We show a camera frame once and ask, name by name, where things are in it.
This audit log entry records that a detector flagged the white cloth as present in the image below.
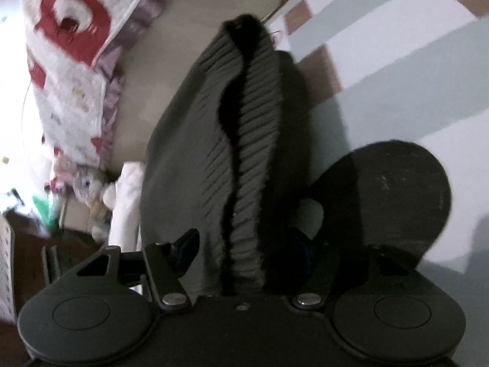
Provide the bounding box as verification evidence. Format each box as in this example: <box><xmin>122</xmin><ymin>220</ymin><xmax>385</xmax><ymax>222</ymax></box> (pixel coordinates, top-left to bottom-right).
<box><xmin>109</xmin><ymin>161</ymin><xmax>146</xmax><ymax>246</ymax></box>

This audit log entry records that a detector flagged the checkered bed sheet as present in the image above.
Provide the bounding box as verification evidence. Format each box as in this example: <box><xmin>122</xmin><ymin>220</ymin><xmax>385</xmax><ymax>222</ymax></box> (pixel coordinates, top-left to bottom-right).
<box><xmin>263</xmin><ymin>0</ymin><xmax>489</xmax><ymax>276</ymax></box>

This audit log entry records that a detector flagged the green plastic item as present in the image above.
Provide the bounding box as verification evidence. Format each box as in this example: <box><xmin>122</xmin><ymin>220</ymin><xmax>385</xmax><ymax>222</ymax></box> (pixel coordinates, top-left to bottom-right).
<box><xmin>31</xmin><ymin>194</ymin><xmax>59</xmax><ymax>235</ymax></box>

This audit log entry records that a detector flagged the dark grey knit sweater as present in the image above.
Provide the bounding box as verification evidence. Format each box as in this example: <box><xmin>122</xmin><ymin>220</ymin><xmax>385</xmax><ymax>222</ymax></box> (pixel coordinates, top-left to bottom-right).
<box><xmin>139</xmin><ymin>14</ymin><xmax>325</xmax><ymax>299</ymax></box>

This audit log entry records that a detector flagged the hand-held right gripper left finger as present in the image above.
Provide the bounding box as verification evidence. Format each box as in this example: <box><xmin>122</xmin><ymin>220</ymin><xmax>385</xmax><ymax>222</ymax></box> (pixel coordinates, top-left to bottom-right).
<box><xmin>76</xmin><ymin>228</ymin><xmax>201</xmax><ymax>311</ymax></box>

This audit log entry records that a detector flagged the white quilt with purple trim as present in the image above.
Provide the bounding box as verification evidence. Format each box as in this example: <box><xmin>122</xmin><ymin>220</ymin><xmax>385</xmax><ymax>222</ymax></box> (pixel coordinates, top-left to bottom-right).
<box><xmin>19</xmin><ymin>0</ymin><xmax>185</xmax><ymax>196</ymax></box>

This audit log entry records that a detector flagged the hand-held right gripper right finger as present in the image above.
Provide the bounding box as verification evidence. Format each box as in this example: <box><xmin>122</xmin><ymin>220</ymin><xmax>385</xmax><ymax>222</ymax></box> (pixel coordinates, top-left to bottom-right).
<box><xmin>286</xmin><ymin>228</ymin><xmax>413</xmax><ymax>311</ymax></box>

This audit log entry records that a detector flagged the small plush toy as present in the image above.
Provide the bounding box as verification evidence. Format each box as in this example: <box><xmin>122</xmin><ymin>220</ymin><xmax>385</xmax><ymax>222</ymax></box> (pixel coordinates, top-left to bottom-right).
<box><xmin>73</xmin><ymin>165</ymin><xmax>117</xmax><ymax>210</ymax></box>

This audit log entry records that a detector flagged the white perforated box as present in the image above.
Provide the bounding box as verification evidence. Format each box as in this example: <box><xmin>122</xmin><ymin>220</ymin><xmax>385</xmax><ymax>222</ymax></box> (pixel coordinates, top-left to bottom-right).
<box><xmin>0</xmin><ymin>214</ymin><xmax>18</xmax><ymax>316</ymax></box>

